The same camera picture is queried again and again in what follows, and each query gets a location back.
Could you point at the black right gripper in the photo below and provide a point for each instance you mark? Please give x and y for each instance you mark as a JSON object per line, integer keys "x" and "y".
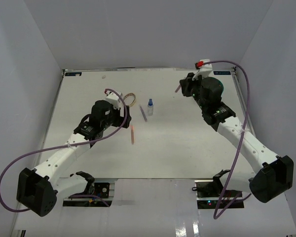
{"x": 188, "y": 82}

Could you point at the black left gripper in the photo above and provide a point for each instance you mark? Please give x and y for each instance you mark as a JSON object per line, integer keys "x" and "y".
{"x": 120, "y": 119}

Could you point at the beige masking tape roll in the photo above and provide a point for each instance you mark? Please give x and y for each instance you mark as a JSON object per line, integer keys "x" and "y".
{"x": 130, "y": 99}

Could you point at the purple clear-capped pen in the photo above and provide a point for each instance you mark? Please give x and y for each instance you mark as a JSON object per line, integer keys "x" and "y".
{"x": 143, "y": 113}

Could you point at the small blue-capped spray bottle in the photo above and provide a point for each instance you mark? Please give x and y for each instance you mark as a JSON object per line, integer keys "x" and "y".
{"x": 150, "y": 107}

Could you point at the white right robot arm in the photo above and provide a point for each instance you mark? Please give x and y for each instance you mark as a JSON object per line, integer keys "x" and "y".
{"x": 273, "y": 174}

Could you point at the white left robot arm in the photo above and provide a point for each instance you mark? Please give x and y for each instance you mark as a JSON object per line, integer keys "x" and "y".
{"x": 40, "y": 188}

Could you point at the teal round divided organizer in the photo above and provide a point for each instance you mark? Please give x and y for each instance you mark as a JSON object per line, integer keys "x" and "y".
{"x": 221, "y": 85}

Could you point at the right blue table label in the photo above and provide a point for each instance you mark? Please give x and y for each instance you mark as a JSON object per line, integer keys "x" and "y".
{"x": 221, "y": 73}

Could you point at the blue table label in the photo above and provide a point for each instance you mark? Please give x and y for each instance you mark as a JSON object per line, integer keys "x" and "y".
{"x": 73, "y": 74}
{"x": 221, "y": 73}

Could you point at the left blue table label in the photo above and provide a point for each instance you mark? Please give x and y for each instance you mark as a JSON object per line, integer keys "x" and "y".
{"x": 73, "y": 74}

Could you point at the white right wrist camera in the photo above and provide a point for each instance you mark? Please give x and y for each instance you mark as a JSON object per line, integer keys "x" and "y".
{"x": 204, "y": 68}

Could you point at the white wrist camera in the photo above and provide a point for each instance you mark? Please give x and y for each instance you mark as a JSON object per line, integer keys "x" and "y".
{"x": 204, "y": 68}
{"x": 113, "y": 99}

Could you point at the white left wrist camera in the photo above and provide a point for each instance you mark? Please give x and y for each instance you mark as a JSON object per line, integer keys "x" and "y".
{"x": 113, "y": 99}

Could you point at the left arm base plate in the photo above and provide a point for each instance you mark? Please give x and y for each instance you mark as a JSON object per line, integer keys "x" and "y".
{"x": 101, "y": 196}

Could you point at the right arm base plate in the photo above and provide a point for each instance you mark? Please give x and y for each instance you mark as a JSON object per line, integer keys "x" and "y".
{"x": 207, "y": 197}

